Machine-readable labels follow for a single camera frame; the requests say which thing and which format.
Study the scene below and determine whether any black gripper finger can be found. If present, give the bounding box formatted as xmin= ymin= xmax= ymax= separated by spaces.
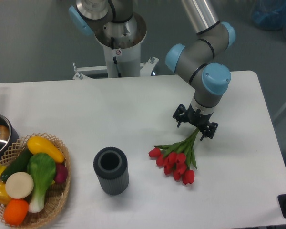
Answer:
xmin=198 ymin=121 xmax=218 ymax=141
xmin=173 ymin=104 xmax=188 ymax=127

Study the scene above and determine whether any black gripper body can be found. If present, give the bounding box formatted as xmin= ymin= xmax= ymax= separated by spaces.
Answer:
xmin=185 ymin=106 xmax=212 ymax=131

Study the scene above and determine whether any red tulip bouquet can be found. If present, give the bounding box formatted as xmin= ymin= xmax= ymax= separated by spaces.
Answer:
xmin=148 ymin=129 xmax=199 ymax=185

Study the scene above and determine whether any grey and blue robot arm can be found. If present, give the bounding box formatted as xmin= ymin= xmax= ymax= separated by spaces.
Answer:
xmin=68 ymin=0 xmax=235 ymax=138

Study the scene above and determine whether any dark grey ribbed vase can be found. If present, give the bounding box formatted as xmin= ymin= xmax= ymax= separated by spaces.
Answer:
xmin=93 ymin=147 xmax=129 ymax=196

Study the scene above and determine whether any blue plastic bag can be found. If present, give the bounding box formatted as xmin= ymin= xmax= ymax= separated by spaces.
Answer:
xmin=250 ymin=0 xmax=286 ymax=39

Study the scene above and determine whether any red radish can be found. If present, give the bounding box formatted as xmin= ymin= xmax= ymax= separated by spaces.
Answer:
xmin=53 ymin=164 xmax=68 ymax=184

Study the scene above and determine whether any woven wicker basket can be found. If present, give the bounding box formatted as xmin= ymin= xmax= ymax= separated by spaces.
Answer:
xmin=0 ymin=133 xmax=71 ymax=229

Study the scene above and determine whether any yellow squash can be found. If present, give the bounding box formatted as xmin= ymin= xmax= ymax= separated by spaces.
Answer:
xmin=27 ymin=136 xmax=65 ymax=163

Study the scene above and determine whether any green bok choy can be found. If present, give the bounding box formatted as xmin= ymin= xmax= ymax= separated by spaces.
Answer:
xmin=27 ymin=153 xmax=56 ymax=213

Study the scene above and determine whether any dark green cucumber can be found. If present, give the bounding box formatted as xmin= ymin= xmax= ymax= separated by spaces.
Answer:
xmin=0 ymin=148 xmax=33 ymax=182

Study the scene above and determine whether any beige round disc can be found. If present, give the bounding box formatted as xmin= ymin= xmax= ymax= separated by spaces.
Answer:
xmin=5 ymin=172 xmax=34 ymax=199

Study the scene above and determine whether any orange fruit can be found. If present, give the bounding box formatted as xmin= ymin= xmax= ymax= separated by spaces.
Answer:
xmin=3 ymin=199 xmax=29 ymax=226

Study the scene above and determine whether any yellow bell pepper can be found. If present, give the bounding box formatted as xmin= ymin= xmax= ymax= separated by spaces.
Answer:
xmin=0 ymin=181 xmax=12 ymax=205

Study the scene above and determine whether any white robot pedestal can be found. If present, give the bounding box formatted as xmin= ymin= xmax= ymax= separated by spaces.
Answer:
xmin=72 ymin=11 xmax=160 ymax=80

